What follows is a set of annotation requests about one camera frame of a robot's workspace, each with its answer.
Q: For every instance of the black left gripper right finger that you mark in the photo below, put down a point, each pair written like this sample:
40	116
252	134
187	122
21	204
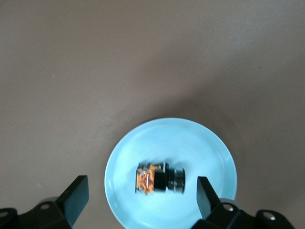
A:
207	202

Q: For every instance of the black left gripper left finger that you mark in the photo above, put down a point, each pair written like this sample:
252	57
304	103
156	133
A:
74	200

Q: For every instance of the brown table mat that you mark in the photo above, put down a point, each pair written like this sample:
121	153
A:
71	71

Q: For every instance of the round light blue plate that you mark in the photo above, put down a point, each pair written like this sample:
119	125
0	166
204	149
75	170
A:
171	143

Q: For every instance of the black switch with orange button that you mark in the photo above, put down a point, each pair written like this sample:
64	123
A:
159	181

